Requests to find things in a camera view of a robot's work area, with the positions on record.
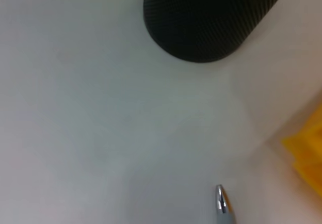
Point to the clear silver pen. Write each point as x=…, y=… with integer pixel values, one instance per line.
x=222, y=206

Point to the yellow plastic bin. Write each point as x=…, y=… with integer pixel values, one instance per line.
x=309, y=146

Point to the black mesh pen holder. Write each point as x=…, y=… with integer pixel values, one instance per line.
x=206, y=20

